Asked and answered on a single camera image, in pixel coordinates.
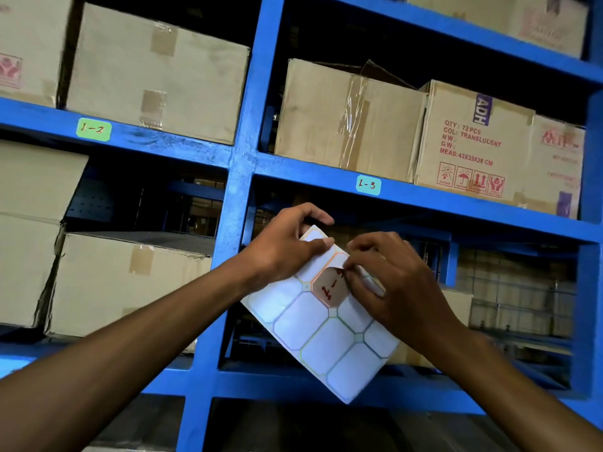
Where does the person's left hand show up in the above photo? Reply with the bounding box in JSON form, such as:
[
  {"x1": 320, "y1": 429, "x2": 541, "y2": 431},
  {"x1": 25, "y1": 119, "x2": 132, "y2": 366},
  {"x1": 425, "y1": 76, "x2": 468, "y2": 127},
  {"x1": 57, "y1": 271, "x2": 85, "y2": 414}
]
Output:
[{"x1": 240, "y1": 202, "x2": 336, "y2": 292}]

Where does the person's right hand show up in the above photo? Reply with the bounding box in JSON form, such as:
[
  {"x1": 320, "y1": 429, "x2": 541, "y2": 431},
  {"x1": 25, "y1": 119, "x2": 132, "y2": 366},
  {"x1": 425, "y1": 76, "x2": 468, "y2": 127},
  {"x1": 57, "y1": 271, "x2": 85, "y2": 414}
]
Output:
[{"x1": 342, "y1": 232, "x2": 465, "y2": 345}]

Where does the orange handwritten sticker label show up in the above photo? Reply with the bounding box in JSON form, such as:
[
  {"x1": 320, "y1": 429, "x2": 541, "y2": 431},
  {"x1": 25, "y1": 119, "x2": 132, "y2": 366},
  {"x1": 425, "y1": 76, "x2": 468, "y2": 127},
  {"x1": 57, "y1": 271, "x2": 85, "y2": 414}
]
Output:
[{"x1": 311, "y1": 266, "x2": 352, "y2": 309}]

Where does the white sticker label sheet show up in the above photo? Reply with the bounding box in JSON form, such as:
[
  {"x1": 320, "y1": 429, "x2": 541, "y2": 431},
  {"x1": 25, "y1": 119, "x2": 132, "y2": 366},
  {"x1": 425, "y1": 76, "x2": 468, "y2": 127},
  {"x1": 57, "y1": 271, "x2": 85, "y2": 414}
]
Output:
[{"x1": 240, "y1": 225, "x2": 401, "y2": 405}]

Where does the person's right forearm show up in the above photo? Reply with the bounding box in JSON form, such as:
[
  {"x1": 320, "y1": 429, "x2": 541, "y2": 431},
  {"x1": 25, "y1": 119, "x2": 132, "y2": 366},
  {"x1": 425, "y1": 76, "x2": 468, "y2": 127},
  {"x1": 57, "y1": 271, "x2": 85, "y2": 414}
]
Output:
[{"x1": 421, "y1": 324, "x2": 603, "y2": 452}]

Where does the person's left forearm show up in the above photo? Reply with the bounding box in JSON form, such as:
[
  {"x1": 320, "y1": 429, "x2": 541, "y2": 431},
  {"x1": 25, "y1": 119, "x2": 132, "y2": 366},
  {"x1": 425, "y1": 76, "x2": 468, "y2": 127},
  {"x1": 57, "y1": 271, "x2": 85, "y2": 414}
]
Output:
[{"x1": 0, "y1": 251, "x2": 256, "y2": 452}]

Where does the cyan handwritten shelf label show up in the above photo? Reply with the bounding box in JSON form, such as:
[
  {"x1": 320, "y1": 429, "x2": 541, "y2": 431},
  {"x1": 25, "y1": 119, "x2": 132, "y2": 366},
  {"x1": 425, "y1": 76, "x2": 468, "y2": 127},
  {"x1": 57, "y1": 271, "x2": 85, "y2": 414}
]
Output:
[{"x1": 355, "y1": 174, "x2": 382, "y2": 197}]

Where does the small plain cardboard box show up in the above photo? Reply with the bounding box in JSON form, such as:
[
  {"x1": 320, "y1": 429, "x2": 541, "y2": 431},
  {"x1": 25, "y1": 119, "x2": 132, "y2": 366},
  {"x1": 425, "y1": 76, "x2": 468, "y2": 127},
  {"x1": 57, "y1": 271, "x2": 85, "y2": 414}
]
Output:
[{"x1": 386, "y1": 286, "x2": 475, "y2": 370}]

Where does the blue metal shelf rack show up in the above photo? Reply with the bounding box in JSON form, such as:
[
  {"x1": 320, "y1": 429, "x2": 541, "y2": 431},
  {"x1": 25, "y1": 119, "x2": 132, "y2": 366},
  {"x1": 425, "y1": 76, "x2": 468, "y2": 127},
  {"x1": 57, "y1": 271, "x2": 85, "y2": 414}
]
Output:
[{"x1": 0, "y1": 0, "x2": 603, "y2": 452}]

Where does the cardboard box clear tape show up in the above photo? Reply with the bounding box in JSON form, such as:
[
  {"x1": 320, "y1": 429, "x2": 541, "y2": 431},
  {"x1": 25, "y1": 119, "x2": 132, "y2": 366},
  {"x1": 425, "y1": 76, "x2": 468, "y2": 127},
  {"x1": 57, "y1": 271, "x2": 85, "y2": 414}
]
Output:
[{"x1": 274, "y1": 58, "x2": 428, "y2": 183}]

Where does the cardboard box red printed text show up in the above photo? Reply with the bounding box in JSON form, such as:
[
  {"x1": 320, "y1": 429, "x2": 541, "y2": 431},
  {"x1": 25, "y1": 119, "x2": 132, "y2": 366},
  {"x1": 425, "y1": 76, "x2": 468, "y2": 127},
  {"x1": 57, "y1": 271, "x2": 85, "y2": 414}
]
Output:
[{"x1": 414, "y1": 79, "x2": 537, "y2": 206}]

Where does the plain cardboard box brown tape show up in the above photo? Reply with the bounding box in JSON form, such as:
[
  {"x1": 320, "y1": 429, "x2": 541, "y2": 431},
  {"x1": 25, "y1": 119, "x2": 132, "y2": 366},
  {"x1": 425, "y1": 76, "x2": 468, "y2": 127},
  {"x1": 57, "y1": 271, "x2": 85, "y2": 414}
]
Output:
[
  {"x1": 47, "y1": 232, "x2": 214, "y2": 354},
  {"x1": 65, "y1": 2, "x2": 251, "y2": 147}
]

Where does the cardboard box purple tape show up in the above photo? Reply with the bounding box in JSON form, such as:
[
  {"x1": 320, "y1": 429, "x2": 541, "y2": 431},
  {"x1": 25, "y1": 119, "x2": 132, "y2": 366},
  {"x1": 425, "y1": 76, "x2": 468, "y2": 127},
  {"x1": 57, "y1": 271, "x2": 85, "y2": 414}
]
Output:
[{"x1": 513, "y1": 114, "x2": 587, "y2": 220}]

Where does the green handwritten shelf label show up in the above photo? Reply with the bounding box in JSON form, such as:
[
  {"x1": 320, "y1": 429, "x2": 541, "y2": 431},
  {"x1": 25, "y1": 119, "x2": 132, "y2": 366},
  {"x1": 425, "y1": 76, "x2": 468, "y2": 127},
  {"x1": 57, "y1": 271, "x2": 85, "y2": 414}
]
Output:
[{"x1": 76, "y1": 117, "x2": 113, "y2": 143}]

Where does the cardboard box faded red print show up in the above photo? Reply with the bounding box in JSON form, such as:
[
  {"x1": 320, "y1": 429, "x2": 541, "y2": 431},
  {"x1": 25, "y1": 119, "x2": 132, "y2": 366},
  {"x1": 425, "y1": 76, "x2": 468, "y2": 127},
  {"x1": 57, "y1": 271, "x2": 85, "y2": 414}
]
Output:
[{"x1": 404, "y1": 0, "x2": 590, "y2": 60}]

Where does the cardboard box with red symbol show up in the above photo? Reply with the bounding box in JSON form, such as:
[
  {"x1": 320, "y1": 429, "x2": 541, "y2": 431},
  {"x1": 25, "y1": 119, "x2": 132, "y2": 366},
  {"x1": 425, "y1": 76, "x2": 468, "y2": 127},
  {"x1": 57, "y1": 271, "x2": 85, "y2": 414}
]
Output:
[{"x1": 0, "y1": 0, "x2": 74, "y2": 109}]

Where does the wire mesh cage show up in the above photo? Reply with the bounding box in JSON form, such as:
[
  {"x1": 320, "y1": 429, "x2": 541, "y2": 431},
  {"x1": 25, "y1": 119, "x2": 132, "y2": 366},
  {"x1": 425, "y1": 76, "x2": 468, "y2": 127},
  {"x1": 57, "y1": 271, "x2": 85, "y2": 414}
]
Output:
[{"x1": 456, "y1": 248, "x2": 579, "y2": 340}]

